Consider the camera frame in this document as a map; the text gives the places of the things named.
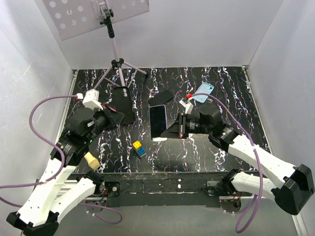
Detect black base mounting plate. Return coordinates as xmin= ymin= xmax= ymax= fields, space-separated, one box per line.
xmin=76 ymin=172 xmax=244 ymax=209

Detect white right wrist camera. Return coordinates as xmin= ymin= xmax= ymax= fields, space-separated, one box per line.
xmin=179 ymin=94 xmax=194 ymax=115

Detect light blue phone case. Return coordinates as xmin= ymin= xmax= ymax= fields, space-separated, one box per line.
xmin=192 ymin=82 xmax=214 ymax=104

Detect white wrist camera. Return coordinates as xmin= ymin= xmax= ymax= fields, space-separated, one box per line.
xmin=83 ymin=89 xmax=103 ymax=110
xmin=179 ymin=94 xmax=194 ymax=115

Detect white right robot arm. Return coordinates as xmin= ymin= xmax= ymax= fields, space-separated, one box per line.
xmin=161 ymin=104 xmax=315 ymax=215

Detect orange and blue toy blocks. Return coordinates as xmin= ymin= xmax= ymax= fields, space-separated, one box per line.
xmin=132 ymin=141 xmax=146 ymax=157

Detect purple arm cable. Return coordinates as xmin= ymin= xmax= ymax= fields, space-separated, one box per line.
xmin=0 ymin=94 xmax=123 ymax=225
xmin=190 ymin=93 xmax=265 ymax=234

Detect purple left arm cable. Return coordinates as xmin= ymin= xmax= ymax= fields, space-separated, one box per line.
xmin=0 ymin=94 xmax=123 ymax=225

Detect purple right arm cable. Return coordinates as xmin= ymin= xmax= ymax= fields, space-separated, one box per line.
xmin=190 ymin=93 xmax=265 ymax=234

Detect wooden handled tool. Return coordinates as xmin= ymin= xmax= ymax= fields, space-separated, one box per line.
xmin=84 ymin=152 xmax=100 ymax=170

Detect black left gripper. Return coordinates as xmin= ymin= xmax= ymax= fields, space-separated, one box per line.
xmin=84 ymin=102 xmax=124 ymax=145

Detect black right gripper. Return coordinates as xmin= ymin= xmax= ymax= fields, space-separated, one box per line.
xmin=161 ymin=112 xmax=212 ymax=139

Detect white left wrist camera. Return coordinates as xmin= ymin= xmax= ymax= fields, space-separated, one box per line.
xmin=83 ymin=89 xmax=103 ymax=110

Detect lilac music stand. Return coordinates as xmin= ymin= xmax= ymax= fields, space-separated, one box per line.
xmin=43 ymin=0 xmax=150 ymax=87

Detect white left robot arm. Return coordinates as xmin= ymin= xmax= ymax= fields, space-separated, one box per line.
xmin=6 ymin=105 xmax=124 ymax=236

